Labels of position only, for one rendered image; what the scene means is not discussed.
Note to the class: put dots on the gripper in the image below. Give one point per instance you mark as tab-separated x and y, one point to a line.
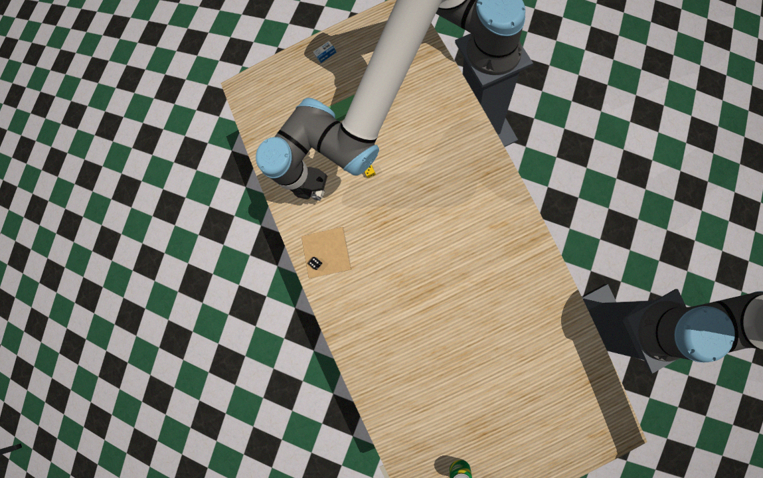
311	182

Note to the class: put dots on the black die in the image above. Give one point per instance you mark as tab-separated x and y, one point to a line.
315	263

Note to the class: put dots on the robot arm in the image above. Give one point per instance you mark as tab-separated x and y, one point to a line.
388	66
706	335

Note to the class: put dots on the tan mat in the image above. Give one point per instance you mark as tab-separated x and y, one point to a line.
331	245

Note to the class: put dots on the blue and white box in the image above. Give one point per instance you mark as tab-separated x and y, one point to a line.
324	52

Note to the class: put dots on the wooden table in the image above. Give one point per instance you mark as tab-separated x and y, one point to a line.
454	299

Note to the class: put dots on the green can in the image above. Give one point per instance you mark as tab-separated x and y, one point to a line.
461	469

